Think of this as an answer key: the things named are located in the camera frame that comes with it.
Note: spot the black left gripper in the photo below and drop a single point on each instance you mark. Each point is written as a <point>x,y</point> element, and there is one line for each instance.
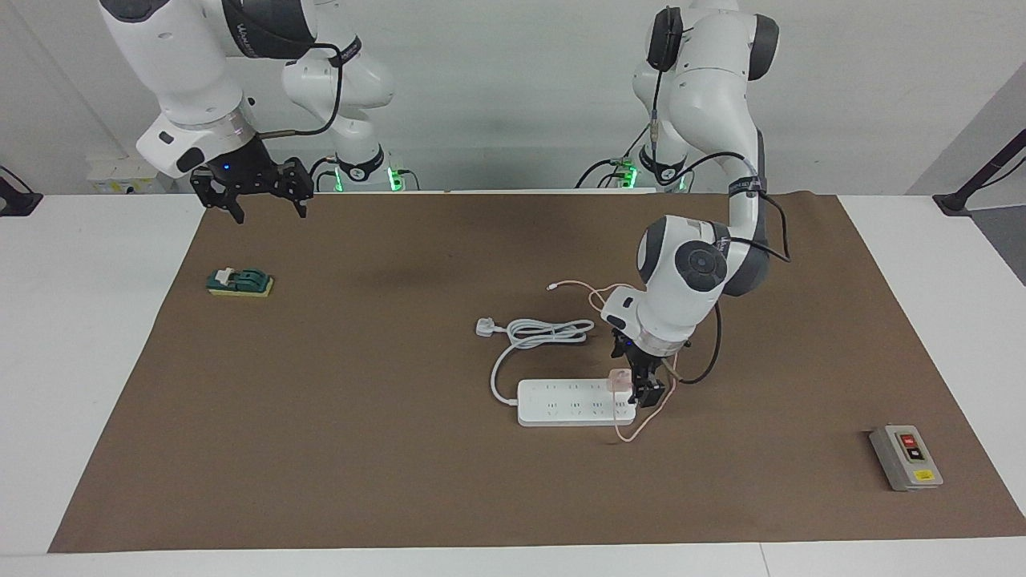
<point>645,359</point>

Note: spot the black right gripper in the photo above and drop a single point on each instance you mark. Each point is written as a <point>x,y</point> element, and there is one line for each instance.
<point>240,172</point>

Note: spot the pink charger plug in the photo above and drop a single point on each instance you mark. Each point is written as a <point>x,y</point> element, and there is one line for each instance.
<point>620,380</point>

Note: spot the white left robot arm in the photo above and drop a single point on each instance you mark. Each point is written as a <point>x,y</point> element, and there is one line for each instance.
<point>681,280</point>

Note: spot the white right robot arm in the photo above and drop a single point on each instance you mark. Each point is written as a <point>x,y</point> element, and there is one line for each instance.
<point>184,72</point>

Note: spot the white power strip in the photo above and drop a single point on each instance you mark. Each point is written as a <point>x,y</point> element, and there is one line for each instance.
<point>569,405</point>

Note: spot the white background box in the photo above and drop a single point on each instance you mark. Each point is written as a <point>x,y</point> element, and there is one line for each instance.
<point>112,178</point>

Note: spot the black table clamp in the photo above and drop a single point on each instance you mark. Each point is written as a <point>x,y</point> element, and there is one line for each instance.
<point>18,200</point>

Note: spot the brown table mat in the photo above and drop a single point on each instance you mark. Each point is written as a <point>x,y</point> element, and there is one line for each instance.
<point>401,481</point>

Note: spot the black clamp stand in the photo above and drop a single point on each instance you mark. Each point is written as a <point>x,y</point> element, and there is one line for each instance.
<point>982,178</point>

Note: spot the green knife switch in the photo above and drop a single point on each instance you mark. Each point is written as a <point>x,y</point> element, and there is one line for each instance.
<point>240,282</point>

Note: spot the grey on-off switch box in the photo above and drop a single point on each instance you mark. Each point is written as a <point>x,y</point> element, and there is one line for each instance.
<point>906,458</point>

